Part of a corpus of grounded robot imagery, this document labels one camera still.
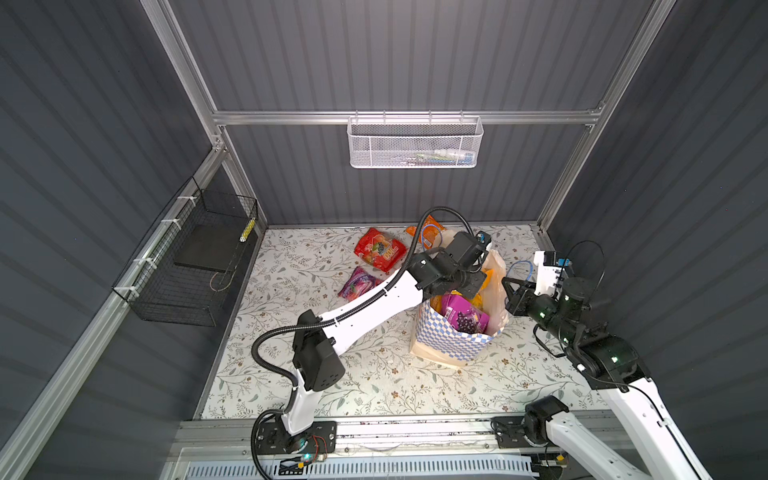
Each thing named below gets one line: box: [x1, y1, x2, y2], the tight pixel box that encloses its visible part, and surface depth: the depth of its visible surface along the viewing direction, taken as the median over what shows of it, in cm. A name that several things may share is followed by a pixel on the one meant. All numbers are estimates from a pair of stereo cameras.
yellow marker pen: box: [239, 217, 256, 243], surface depth 84 cm
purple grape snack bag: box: [441, 294, 490, 334], surface depth 77 cm
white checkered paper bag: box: [410, 249, 509, 367], surface depth 71 cm
